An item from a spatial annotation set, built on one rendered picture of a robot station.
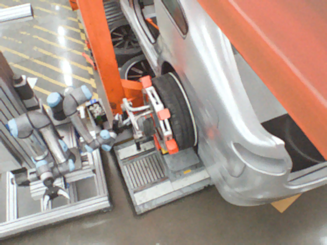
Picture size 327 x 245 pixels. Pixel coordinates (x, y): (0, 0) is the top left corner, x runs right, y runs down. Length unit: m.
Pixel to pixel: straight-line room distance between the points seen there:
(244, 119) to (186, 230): 1.68
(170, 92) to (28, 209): 1.77
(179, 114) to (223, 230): 1.27
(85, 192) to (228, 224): 1.38
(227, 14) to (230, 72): 1.76
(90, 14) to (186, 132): 1.11
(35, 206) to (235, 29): 3.29
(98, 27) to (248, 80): 1.28
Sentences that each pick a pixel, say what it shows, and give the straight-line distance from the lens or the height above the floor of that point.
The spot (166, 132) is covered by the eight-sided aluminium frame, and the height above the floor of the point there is 0.98.
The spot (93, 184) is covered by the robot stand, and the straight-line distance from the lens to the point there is 3.31.
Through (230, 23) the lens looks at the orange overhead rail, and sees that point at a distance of 0.16.
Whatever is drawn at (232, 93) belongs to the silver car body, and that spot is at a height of 1.69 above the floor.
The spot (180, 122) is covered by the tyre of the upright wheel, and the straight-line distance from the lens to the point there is 2.53.
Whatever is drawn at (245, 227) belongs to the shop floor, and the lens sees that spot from 3.30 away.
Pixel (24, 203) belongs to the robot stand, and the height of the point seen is 0.21.
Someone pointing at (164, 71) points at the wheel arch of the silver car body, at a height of 0.95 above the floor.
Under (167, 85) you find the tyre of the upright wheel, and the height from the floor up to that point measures 1.18.
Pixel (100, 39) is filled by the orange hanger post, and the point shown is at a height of 1.46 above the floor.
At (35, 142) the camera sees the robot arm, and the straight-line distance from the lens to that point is 2.44.
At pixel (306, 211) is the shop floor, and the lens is 3.49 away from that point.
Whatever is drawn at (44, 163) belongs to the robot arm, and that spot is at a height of 1.25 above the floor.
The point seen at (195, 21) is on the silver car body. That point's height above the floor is 1.80.
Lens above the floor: 3.08
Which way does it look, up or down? 54 degrees down
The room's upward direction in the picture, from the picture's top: 7 degrees counter-clockwise
